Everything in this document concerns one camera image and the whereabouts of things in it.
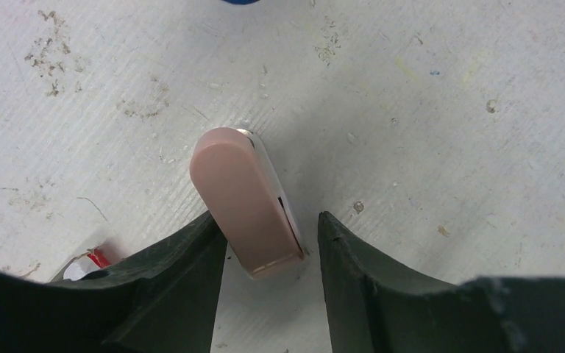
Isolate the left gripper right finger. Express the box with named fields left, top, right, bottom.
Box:
left=318, top=212, right=565, bottom=352

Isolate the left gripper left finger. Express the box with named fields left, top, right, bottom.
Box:
left=0, top=213, right=227, bottom=352

